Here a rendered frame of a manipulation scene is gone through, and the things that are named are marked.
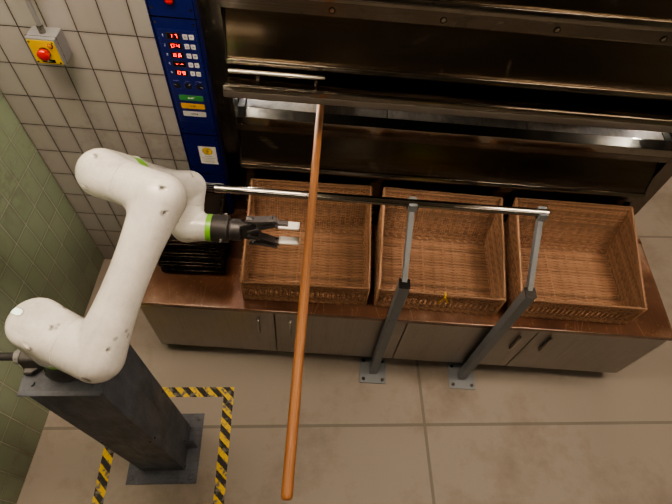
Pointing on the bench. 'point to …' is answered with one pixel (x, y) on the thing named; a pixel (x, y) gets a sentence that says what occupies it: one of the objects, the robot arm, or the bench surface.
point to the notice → (208, 155)
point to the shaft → (302, 318)
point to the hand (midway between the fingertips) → (291, 233)
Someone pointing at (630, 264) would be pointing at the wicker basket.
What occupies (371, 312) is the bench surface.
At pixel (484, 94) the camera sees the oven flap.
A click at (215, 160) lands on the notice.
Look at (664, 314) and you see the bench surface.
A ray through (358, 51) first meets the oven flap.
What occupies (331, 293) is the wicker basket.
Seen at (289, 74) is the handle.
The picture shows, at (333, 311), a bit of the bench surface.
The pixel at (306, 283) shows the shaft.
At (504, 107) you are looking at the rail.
